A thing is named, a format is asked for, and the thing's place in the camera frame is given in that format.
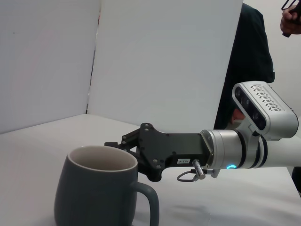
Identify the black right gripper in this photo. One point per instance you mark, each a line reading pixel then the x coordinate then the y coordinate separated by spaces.
pixel 174 147

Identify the grey ceramic coffee cup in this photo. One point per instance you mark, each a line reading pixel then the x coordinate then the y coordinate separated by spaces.
pixel 94 195

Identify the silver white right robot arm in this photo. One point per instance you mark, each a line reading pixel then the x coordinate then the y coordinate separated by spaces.
pixel 230 148

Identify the person's lowered hand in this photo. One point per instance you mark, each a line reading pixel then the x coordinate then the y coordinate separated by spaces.
pixel 236 117

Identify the person's hand holding controller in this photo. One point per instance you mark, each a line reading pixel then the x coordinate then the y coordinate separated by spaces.
pixel 290 22

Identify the white backdrop board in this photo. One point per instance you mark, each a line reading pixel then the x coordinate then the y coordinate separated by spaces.
pixel 47 66
pixel 164 61

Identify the person in dark clothing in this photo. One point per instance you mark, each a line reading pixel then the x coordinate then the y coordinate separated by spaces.
pixel 249 58

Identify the black handheld controller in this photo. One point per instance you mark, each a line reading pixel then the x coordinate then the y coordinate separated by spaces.
pixel 294 5

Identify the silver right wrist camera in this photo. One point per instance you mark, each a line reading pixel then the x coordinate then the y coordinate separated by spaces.
pixel 275 113

